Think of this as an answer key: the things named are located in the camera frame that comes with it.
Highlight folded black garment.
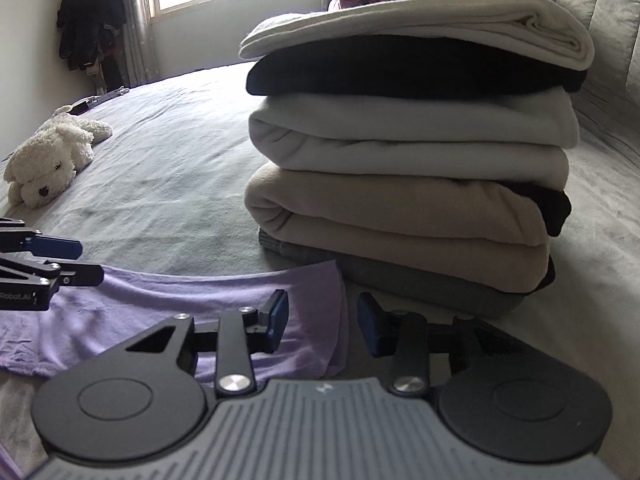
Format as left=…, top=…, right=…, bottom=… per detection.
left=246, top=35, right=588, bottom=98

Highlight folded grey garment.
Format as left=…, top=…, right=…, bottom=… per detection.
left=257, top=227, right=526, bottom=318

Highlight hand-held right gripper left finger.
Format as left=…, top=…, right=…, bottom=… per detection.
left=124, top=289, right=290, bottom=397

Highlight hanging dark clothes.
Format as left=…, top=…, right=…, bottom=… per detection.
left=56, top=0, right=127, bottom=91

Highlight grey quilted headboard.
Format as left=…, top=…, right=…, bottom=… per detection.
left=505, top=0, right=640, bottom=161

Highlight folded beige garment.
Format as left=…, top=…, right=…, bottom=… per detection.
left=244, top=164, right=573, bottom=296

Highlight white plush dog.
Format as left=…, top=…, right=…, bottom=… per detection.
left=2, top=112, right=114, bottom=208

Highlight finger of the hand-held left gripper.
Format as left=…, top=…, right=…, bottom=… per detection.
left=0, top=218, right=83, bottom=259
left=0, top=255, right=105, bottom=288

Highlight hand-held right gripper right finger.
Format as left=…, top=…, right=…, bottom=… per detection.
left=356, top=291, right=526, bottom=396

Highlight folded white garment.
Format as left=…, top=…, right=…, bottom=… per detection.
left=248, top=87, right=581, bottom=187

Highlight folded cream garment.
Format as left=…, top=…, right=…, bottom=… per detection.
left=239, top=0, right=596, bottom=72

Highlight purple long-sleeve shirt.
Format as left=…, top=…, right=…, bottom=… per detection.
left=0, top=259, right=346, bottom=480

